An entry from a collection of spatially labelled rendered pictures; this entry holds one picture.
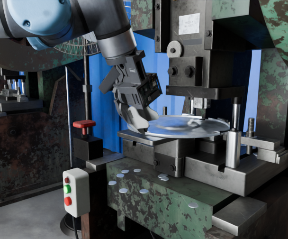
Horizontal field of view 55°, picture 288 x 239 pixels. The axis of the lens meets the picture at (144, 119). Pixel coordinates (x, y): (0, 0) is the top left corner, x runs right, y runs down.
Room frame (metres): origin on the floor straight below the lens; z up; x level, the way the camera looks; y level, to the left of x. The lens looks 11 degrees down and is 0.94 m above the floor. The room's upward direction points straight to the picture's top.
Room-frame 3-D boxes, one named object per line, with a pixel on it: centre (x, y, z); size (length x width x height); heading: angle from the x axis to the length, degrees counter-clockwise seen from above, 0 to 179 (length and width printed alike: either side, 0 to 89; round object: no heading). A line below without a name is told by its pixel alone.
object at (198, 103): (0.86, -0.18, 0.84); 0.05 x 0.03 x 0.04; 44
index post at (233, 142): (0.65, -0.22, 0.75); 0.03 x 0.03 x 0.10; 44
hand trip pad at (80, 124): (0.94, 0.21, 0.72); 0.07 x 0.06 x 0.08; 134
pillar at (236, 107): (0.85, -0.29, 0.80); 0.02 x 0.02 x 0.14
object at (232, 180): (0.87, -0.19, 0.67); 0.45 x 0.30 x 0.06; 44
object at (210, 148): (0.87, -0.19, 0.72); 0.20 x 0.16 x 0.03; 44
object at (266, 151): (0.75, -0.31, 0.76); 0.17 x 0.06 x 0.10; 44
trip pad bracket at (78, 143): (0.93, 0.19, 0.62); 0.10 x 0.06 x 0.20; 44
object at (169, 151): (0.75, -0.06, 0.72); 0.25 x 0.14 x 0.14; 134
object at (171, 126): (0.78, -0.10, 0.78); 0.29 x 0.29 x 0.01
